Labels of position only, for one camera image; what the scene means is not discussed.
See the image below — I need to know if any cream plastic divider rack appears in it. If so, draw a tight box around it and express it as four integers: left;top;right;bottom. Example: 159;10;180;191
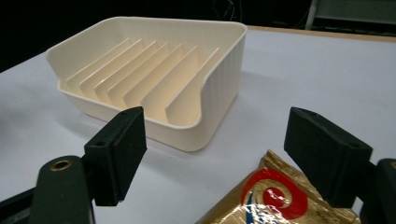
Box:
45;16;248;153

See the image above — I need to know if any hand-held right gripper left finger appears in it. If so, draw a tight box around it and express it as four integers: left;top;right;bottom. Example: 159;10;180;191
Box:
83;105;149;208

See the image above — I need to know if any gold snack packet red swirl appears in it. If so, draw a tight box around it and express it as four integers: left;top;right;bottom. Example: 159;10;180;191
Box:
195;149;362;224

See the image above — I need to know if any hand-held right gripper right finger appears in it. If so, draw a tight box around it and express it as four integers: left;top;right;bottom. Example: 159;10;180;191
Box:
283;106;374;209

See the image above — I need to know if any grey metal stand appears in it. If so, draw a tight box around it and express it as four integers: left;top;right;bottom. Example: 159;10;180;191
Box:
304;0;396;35

